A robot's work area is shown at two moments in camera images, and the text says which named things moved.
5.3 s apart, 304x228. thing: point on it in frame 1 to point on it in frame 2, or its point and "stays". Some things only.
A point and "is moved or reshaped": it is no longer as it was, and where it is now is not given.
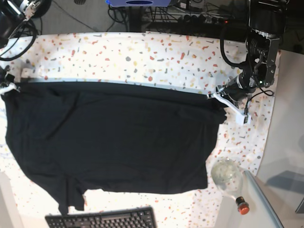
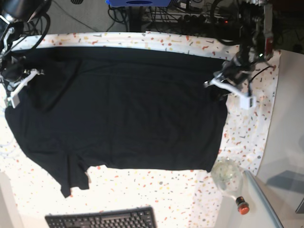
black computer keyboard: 138,217 stays
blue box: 138,3 stays
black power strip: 204,19 stays
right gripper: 237,89 to 238,70
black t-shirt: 72,137 is moved or reshaped
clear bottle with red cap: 227,174 stays
